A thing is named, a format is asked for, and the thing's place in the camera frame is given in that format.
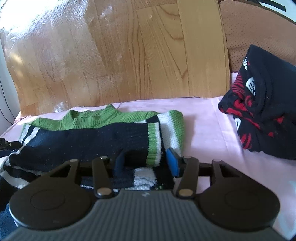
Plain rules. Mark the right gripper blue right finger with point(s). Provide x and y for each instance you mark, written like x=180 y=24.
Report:
x=175 y=162

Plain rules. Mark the brown perforated cushion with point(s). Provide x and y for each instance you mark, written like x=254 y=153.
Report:
x=246 y=23

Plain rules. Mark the green navy white knit sweater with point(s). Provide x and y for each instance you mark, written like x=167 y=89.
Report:
x=84 y=137

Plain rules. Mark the wood grain headboard panel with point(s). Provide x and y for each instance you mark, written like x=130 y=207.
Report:
x=64 y=54

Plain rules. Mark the black red patterned folded garment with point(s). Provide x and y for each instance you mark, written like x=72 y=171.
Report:
x=262 y=103

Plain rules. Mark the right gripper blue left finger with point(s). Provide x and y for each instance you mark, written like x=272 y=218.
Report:
x=125 y=164

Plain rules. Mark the pink printed bed sheet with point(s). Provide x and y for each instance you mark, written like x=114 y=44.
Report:
x=209 y=134

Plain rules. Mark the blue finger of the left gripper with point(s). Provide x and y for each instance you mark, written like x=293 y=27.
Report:
x=5 y=145

